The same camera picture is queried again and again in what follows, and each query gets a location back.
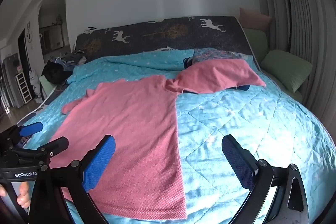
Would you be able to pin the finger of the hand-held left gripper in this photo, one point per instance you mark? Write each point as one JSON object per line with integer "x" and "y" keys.
{"x": 56, "y": 144}
{"x": 31, "y": 128}

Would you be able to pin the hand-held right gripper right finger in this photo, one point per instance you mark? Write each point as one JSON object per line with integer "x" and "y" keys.
{"x": 237, "y": 163}

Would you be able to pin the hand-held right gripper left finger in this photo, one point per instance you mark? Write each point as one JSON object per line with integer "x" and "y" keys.
{"x": 101, "y": 161}

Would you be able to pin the pink shirt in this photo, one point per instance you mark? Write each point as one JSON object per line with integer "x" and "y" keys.
{"x": 126, "y": 134}

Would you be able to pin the pile of clothes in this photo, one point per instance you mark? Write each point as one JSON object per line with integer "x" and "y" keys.
{"x": 71, "y": 60}

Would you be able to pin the person's left hand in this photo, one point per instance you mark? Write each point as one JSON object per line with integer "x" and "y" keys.
{"x": 24, "y": 195}

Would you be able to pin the white rack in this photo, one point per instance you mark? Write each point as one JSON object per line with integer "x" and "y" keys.
{"x": 23, "y": 88}

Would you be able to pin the white rabbit figure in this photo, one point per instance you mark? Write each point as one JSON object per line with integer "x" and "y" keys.
{"x": 34, "y": 85}

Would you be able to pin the pale green cushion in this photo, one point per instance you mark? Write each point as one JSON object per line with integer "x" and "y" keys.
{"x": 44, "y": 86}

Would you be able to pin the light blue quilt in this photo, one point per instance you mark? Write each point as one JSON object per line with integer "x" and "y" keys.
{"x": 236, "y": 113}

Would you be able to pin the black cloth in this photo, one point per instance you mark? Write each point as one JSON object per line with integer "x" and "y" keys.
{"x": 53, "y": 73}

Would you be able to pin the light green pillow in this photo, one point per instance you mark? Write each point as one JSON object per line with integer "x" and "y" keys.
{"x": 286, "y": 69}
{"x": 256, "y": 43}

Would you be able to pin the floral pillow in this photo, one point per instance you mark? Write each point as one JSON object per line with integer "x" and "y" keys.
{"x": 218, "y": 53}

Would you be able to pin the dark unicorn-print blanket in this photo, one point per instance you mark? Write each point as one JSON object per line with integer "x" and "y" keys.
{"x": 162, "y": 35}

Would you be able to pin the pale pink cushion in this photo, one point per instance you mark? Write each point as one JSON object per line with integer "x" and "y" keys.
{"x": 253, "y": 18}

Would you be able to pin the grey curtain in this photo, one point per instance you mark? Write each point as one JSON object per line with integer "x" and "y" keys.
{"x": 309, "y": 29}

